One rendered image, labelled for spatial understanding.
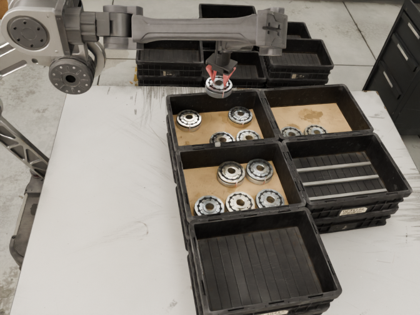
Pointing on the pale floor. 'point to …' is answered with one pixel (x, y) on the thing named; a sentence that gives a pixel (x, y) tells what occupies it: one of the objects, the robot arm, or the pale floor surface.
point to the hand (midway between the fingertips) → (219, 81)
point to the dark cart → (400, 70)
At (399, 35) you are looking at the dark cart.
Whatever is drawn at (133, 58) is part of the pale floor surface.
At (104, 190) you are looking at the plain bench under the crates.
